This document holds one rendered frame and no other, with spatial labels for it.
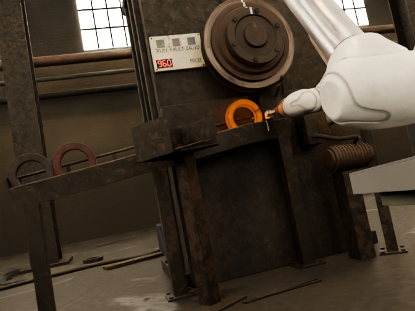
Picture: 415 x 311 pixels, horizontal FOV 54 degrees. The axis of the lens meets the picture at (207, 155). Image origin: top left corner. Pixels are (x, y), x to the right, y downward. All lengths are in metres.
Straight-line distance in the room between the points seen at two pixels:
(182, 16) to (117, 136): 5.97
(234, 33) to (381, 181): 1.22
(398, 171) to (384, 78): 0.19
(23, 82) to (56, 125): 3.57
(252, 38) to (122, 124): 6.27
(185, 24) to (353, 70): 1.46
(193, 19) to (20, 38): 2.87
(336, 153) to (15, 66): 3.58
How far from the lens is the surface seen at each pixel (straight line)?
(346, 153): 1.97
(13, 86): 4.66
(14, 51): 4.78
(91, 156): 1.87
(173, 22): 2.22
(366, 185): 1.02
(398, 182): 0.93
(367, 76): 0.87
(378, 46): 0.95
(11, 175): 1.90
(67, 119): 8.16
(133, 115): 8.15
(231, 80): 2.00
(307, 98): 1.67
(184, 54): 2.14
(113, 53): 7.71
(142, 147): 1.56
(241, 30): 2.03
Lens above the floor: 0.41
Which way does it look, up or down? 5 degrees up
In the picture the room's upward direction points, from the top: 11 degrees counter-clockwise
